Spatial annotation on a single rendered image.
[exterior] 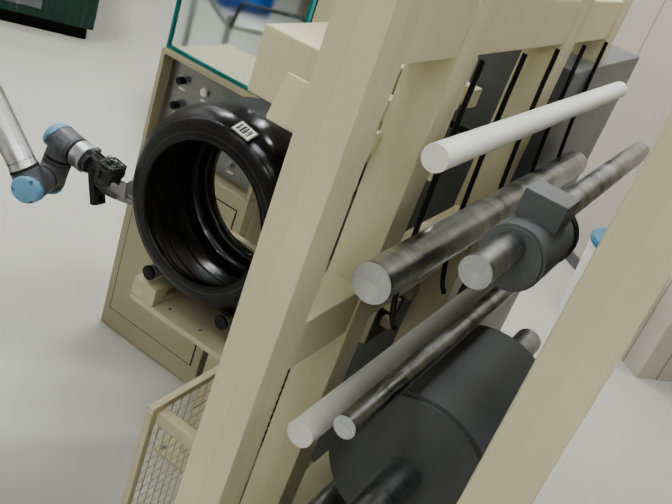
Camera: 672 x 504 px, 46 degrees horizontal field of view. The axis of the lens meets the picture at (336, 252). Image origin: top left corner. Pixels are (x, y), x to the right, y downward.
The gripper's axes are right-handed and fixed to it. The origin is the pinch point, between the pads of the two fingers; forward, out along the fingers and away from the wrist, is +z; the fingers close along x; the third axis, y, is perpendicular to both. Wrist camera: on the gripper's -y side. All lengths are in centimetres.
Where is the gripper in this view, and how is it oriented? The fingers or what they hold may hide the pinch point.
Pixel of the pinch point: (131, 203)
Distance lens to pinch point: 250.1
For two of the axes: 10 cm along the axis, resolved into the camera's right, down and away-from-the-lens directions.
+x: 5.1, -2.5, 8.2
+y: 4.1, -7.7, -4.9
